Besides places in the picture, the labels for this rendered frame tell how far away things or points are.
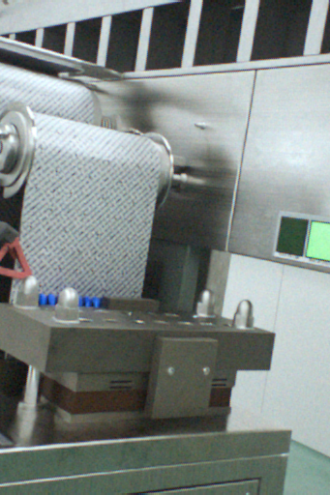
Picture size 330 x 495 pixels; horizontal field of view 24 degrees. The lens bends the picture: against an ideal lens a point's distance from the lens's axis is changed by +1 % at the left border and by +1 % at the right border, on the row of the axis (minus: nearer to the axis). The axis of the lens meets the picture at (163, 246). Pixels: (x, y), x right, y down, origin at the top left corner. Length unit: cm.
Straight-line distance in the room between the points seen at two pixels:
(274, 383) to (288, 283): 57
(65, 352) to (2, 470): 16
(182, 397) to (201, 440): 6
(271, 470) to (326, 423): 301
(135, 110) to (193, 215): 30
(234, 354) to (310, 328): 310
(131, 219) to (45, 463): 46
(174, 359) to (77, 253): 25
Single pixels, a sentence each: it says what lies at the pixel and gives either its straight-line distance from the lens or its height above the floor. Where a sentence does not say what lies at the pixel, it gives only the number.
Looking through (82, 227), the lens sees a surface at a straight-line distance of 121.
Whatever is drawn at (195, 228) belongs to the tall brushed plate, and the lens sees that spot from 134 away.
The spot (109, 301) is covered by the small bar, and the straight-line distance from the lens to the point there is 119.
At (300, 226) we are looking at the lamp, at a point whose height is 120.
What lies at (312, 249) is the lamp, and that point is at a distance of 113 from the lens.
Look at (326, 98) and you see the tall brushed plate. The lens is 117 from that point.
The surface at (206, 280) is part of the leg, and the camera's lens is 155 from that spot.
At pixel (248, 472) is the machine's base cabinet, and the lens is 118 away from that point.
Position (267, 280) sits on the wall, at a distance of 450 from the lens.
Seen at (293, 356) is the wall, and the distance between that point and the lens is 435.
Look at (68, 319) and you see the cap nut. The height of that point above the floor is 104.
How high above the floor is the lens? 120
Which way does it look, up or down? 3 degrees down
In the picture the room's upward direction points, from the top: 9 degrees clockwise
